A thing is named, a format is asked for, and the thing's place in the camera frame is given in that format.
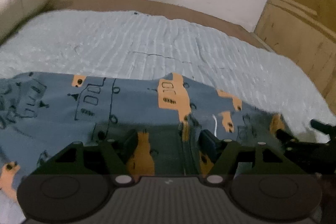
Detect blue orange patterned pants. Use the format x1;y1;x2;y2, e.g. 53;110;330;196
1;72;288;200

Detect light blue ribbed bedspread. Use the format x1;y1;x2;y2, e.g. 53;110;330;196
1;11;335;223

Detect brown mattress sheet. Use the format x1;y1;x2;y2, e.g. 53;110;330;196
51;0;266;49

